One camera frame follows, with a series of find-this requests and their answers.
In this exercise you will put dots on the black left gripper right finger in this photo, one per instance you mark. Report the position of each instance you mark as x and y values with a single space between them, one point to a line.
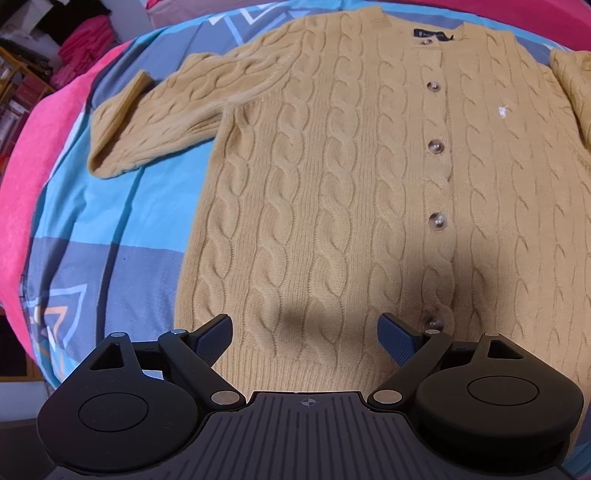
417 355

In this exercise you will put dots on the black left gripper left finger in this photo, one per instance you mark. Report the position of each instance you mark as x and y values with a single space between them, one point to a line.
189 359

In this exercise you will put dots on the tan cable-knit cardigan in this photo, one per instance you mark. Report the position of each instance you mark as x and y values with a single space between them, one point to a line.
362 164

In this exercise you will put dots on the blue grey patterned bedsheet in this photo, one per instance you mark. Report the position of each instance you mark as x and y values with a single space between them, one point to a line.
150 211

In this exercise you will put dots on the pink fleece blanket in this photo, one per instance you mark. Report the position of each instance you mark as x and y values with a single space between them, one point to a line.
51 282

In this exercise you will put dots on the wooden bookshelf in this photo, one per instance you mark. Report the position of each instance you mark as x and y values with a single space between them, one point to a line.
23 86

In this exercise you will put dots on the stack of pink towels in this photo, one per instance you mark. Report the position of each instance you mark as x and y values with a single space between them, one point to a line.
82 49

